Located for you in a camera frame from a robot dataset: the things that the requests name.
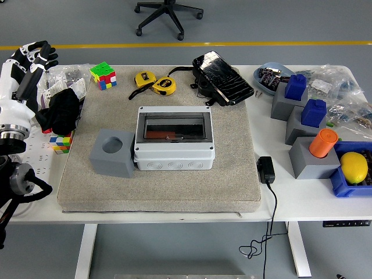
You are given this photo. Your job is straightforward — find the grey-brown mat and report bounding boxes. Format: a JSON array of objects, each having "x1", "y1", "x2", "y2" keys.
[{"x1": 57, "y1": 65, "x2": 262, "y2": 214}]

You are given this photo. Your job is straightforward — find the glossy black case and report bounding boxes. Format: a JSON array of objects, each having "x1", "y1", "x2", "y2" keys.
[{"x1": 192, "y1": 51, "x2": 255, "y2": 107}]

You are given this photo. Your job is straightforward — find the clear bag of metal nuts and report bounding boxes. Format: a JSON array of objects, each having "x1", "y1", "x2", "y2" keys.
[{"x1": 63, "y1": 68, "x2": 84, "y2": 83}]

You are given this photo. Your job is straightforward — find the orange cylinder battery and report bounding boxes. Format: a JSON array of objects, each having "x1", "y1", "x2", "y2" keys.
[
  {"x1": 145, "y1": 130, "x2": 178, "y2": 140},
  {"x1": 309, "y1": 128, "x2": 339, "y2": 159}
]

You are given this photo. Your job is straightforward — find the clear bag of small parts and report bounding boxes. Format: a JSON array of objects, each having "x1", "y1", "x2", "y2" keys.
[
  {"x1": 327, "y1": 98, "x2": 372, "y2": 130},
  {"x1": 296, "y1": 64, "x2": 364, "y2": 100}
]

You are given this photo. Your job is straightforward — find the black cloth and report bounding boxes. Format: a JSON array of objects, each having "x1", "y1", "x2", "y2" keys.
[{"x1": 34, "y1": 88, "x2": 82, "y2": 136}]

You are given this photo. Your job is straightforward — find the black power adapter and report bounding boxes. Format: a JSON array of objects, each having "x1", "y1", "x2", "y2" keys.
[{"x1": 257, "y1": 156, "x2": 276, "y2": 184}]

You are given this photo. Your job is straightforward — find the grey plastic box clear lid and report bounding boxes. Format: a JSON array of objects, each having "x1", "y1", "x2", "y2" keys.
[{"x1": 134, "y1": 106, "x2": 216, "y2": 171}]

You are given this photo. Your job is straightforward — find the blue plastic bin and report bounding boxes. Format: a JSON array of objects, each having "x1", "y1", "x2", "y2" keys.
[{"x1": 330, "y1": 141, "x2": 372, "y2": 198}]

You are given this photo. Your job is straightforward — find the puzzle cube under cloth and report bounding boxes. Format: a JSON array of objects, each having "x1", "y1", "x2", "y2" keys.
[{"x1": 48, "y1": 130, "x2": 76, "y2": 155}]

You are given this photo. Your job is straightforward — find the white table leg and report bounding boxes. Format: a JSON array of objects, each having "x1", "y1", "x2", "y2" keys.
[
  {"x1": 286, "y1": 221, "x2": 312, "y2": 277},
  {"x1": 74, "y1": 223, "x2": 98, "y2": 279}
]

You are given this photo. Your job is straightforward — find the puzzle cube green face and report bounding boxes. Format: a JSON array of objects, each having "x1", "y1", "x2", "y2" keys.
[{"x1": 89, "y1": 62, "x2": 118, "y2": 91}]

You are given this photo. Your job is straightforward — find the blue plastic block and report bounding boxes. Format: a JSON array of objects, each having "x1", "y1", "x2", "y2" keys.
[
  {"x1": 301, "y1": 98, "x2": 327, "y2": 128},
  {"x1": 284, "y1": 74, "x2": 308, "y2": 102}
]

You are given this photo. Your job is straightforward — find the clear bags with white labels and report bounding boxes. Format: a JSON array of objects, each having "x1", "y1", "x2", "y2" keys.
[{"x1": 37, "y1": 64, "x2": 91, "y2": 108}]

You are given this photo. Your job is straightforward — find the grey block with round hole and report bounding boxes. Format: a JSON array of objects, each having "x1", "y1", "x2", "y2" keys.
[
  {"x1": 288, "y1": 136, "x2": 341, "y2": 180},
  {"x1": 88, "y1": 128, "x2": 137, "y2": 178}
]

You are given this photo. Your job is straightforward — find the light blue bowl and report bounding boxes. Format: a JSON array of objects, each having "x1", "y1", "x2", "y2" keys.
[{"x1": 252, "y1": 62, "x2": 294, "y2": 97}]

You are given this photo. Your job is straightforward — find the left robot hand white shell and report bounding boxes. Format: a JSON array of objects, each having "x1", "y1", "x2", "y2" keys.
[{"x1": 0, "y1": 40, "x2": 59, "y2": 130}]

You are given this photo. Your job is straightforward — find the black adapter cord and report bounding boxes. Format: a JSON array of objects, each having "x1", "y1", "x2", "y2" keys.
[{"x1": 238, "y1": 182, "x2": 288, "y2": 279}]

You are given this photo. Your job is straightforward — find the table control panel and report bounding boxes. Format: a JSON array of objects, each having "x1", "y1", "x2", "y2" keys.
[{"x1": 322, "y1": 220, "x2": 371, "y2": 228}]

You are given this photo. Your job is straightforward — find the black office chair base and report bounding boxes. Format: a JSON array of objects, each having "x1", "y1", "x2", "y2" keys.
[{"x1": 134, "y1": 0, "x2": 204, "y2": 41}]

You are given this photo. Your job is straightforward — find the black pouch with strap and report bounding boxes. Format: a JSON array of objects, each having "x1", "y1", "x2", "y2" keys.
[{"x1": 168, "y1": 66, "x2": 224, "y2": 107}]

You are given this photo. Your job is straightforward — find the dark printed packets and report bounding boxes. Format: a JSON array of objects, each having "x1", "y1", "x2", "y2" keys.
[
  {"x1": 362, "y1": 149, "x2": 372, "y2": 187},
  {"x1": 258, "y1": 67, "x2": 282, "y2": 90}
]

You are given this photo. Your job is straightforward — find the yellow tape measure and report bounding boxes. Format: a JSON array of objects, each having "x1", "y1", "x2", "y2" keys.
[
  {"x1": 128, "y1": 76, "x2": 177, "y2": 101},
  {"x1": 134, "y1": 71, "x2": 156, "y2": 89}
]

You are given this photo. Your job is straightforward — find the white power strip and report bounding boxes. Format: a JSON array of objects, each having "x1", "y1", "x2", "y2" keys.
[{"x1": 22, "y1": 124, "x2": 73, "y2": 181}]

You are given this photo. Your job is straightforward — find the yellow lemon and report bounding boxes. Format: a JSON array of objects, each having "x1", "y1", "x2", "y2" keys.
[{"x1": 339, "y1": 151, "x2": 369, "y2": 184}]

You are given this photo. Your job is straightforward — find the grey block holder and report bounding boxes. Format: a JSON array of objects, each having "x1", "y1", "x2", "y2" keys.
[
  {"x1": 270, "y1": 84, "x2": 309, "y2": 120},
  {"x1": 285, "y1": 105, "x2": 328, "y2": 146}
]

